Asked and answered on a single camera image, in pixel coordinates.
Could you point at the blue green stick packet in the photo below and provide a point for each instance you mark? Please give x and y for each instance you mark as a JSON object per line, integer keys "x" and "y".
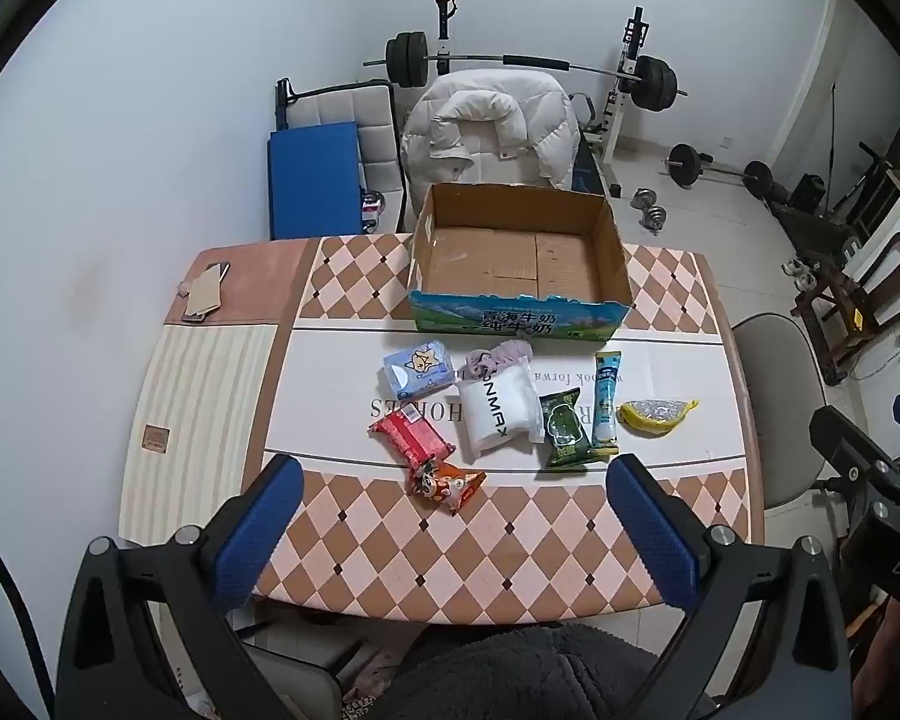
{"x": 607, "y": 397}

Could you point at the white soft packet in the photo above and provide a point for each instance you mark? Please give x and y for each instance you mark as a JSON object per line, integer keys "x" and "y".
{"x": 496, "y": 409}

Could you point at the green snack packet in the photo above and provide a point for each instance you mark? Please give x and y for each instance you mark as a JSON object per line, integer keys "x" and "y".
{"x": 566, "y": 429}

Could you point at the yellow sponge pouch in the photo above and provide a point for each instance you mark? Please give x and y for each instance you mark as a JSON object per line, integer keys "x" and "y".
{"x": 654, "y": 415}

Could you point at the small cardboard piece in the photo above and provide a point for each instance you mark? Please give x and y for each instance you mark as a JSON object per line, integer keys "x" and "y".
{"x": 204, "y": 291}

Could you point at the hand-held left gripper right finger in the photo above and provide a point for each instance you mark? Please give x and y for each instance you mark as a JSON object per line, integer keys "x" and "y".
{"x": 651, "y": 532}

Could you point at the orange snack packet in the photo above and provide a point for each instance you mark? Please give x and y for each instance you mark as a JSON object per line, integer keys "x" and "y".
{"x": 444, "y": 487}

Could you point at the short barbell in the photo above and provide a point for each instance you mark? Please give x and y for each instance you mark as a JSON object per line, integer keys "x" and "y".
{"x": 720, "y": 172}

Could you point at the beige round chair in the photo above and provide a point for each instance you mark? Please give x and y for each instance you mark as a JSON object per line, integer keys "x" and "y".
{"x": 780, "y": 382}

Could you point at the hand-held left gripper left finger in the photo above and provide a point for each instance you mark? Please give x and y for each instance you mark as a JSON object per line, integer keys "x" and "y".
{"x": 264, "y": 529}

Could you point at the open cardboard box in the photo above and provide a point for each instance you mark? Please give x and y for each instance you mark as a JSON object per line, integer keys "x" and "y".
{"x": 521, "y": 262}

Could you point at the purple grey cloth bundle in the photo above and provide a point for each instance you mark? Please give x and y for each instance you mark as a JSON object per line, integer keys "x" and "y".
{"x": 495, "y": 356}

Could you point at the brown square sticker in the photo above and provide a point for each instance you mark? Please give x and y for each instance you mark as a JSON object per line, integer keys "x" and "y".
{"x": 157, "y": 438}

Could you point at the black smartphone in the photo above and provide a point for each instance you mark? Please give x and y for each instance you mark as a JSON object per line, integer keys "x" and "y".
{"x": 221, "y": 271}

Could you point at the black exercise machine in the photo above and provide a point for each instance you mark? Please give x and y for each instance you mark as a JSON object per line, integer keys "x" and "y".
{"x": 874, "y": 180}

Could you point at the blue tissue pack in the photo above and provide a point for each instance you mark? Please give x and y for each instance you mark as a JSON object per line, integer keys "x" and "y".
{"x": 418, "y": 370}

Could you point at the chrome dumbbell pair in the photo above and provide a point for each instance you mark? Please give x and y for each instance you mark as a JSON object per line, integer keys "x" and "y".
{"x": 649, "y": 210}

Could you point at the white puffer jacket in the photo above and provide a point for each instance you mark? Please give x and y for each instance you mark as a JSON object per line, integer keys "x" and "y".
{"x": 495, "y": 127}

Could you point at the long barbell with black plates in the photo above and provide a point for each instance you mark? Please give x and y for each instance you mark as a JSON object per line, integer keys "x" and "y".
{"x": 409, "y": 60}

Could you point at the red snack packet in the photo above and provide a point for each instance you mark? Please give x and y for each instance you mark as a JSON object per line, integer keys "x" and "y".
{"x": 412, "y": 439}

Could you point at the person's dark fleece clothing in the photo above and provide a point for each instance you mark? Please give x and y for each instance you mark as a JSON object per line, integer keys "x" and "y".
{"x": 540, "y": 679}

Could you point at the white padded bench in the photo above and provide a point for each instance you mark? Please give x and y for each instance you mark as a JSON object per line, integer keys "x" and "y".
{"x": 375, "y": 127}

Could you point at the white weight rack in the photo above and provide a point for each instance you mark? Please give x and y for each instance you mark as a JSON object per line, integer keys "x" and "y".
{"x": 624, "y": 82}

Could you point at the blue folded mat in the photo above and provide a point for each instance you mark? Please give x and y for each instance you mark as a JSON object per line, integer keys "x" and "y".
{"x": 313, "y": 180}

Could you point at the dark wooden chair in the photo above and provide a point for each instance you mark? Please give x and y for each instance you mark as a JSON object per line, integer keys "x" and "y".
{"x": 862, "y": 292}

